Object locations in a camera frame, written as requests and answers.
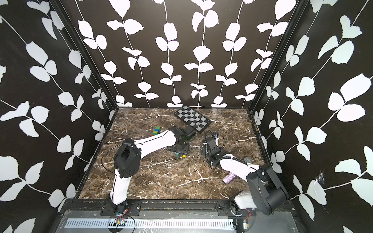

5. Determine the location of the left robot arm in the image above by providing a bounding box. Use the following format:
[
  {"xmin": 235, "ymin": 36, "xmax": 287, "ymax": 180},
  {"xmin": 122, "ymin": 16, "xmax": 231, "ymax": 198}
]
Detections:
[{"xmin": 110, "ymin": 126, "xmax": 195, "ymax": 208}]

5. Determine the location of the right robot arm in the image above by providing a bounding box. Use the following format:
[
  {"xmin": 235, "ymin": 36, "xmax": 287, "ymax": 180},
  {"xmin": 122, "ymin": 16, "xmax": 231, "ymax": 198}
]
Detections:
[{"xmin": 203, "ymin": 130, "xmax": 289, "ymax": 215}]

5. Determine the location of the black white checkerboard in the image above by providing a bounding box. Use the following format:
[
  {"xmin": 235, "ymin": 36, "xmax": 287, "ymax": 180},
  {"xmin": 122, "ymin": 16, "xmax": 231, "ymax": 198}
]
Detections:
[{"xmin": 174, "ymin": 105, "xmax": 211, "ymax": 133}]

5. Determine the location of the purple glitter microphone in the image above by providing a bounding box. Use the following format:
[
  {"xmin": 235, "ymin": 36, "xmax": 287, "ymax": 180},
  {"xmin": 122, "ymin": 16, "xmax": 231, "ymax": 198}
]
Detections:
[{"xmin": 222, "ymin": 157, "xmax": 253, "ymax": 185}]

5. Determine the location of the white slotted cable duct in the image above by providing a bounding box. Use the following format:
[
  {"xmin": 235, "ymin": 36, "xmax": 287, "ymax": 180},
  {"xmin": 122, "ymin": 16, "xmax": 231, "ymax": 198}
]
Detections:
[{"xmin": 63, "ymin": 218, "xmax": 234, "ymax": 230}]

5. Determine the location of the black mounting rail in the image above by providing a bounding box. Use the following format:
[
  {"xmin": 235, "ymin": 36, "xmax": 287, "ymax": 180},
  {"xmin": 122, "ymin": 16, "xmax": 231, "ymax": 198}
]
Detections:
[{"xmin": 58, "ymin": 198, "xmax": 298, "ymax": 217}]

